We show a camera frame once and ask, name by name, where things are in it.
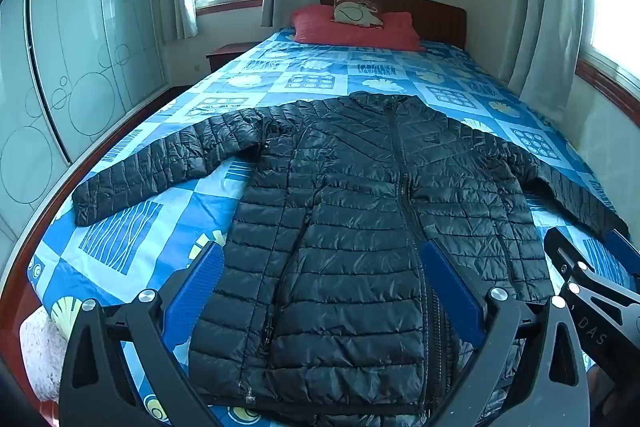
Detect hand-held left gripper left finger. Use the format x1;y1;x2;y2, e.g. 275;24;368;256
59;241;226;427

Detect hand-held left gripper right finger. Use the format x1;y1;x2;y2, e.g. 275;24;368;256
420;239;591;427

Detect black puffer jacket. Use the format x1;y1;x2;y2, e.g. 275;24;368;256
72;91;631;415

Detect wooden headboard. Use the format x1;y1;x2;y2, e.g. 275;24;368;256
318;0;468;48

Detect frosted glass wardrobe doors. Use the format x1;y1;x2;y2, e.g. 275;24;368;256
0;0;168;258

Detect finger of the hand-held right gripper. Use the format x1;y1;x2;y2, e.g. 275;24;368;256
605;231;640;278
544;227;596;295

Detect blue patterned bed sheet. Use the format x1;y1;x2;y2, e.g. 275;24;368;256
30;27;640;427

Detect pale grey curtain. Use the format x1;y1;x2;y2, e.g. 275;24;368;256
499;0;592;108

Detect printed cream cushion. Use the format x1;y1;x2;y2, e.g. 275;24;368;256
332;0;385;29

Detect wooden nightstand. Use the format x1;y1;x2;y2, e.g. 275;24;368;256
206;42;258;74

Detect wooden bed frame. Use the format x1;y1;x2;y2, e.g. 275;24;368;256
0;84;191;427

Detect red pillow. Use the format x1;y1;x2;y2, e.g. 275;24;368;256
291;4;426;52

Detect white lace cloth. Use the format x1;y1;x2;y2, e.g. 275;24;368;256
20;307;69;402

